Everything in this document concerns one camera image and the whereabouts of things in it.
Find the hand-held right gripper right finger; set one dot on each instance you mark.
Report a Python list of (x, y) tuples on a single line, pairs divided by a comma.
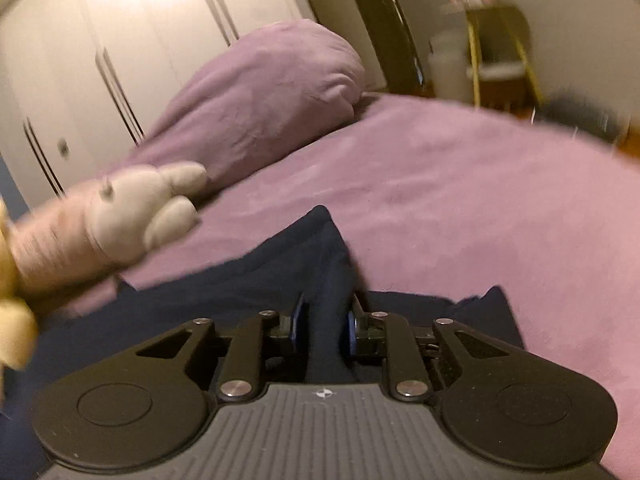
[(351, 332)]

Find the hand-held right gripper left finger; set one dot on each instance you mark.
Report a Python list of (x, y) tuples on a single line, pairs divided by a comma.
[(298, 331)]

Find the navy zip jacket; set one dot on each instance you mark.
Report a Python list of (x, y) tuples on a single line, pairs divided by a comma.
[(300, 260)]

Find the long pink plush pillow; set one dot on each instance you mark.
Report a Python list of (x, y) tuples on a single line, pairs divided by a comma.
[(125, 220)]

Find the purple pillow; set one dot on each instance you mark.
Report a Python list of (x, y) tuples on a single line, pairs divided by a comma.
[(265, 100)]

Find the white round stool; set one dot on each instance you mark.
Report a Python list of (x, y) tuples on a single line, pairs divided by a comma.
[(450, 75)]

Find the cream plush toy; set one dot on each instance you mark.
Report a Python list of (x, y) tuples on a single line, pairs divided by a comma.
[(15, 330)]

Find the dark door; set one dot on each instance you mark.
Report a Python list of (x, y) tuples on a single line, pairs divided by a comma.
[(385, 20)]

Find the white side table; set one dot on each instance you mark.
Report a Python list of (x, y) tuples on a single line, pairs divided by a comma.
[(500, 25)]

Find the white wardrobe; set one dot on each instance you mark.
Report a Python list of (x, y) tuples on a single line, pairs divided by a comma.
[(125, 35)]

